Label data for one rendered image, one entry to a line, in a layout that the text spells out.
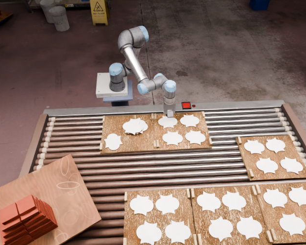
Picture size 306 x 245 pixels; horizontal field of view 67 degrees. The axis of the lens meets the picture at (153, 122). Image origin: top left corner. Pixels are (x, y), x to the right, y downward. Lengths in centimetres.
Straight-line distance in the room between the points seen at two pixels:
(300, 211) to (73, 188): 138
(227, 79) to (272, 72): 78
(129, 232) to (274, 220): 85
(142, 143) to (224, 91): 216
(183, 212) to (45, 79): 316
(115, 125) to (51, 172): 59
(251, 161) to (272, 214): 37
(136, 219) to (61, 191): 48
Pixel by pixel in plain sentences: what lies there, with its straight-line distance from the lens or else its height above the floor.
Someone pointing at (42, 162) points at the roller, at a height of 92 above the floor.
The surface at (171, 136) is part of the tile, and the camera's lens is 177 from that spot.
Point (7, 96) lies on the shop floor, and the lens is 404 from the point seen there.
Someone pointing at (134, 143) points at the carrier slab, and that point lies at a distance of 175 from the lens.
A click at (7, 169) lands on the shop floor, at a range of 316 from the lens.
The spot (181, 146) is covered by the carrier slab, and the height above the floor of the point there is 94.
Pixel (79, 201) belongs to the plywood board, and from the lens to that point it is 149.
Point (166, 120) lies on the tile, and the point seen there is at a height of 95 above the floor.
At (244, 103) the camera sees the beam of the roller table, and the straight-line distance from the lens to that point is 218.
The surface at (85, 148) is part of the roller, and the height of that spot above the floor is 92.
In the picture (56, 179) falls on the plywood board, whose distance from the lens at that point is 160.
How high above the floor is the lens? 237
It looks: 50 degrees down
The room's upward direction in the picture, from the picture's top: straight up
